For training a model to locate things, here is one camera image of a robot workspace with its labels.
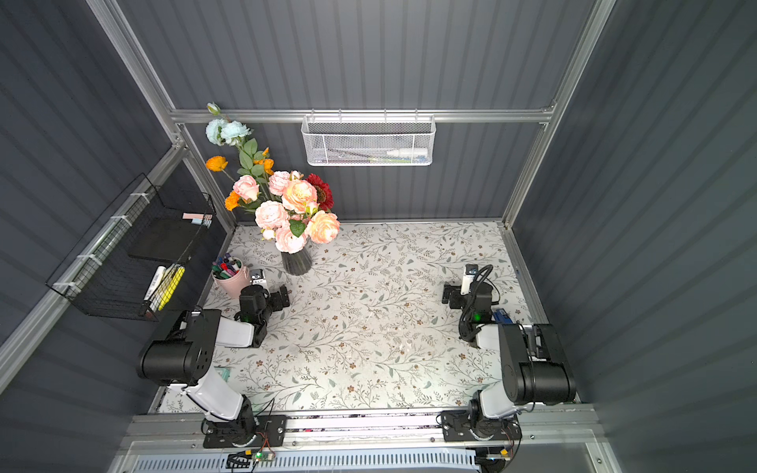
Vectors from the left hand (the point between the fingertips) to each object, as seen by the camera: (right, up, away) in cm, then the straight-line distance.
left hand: (266, 288), depth 96 cm
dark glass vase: (+8, +8, +6) cm, 13 cm away
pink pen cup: (-10, +6, -5) cm, 13 cm away
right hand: (+66, +2, -2) cm, 66 cm away
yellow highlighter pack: (-12, +4, -27) cm, 30 cm away
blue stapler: (+75, -8, -7) cm, 76 cm away
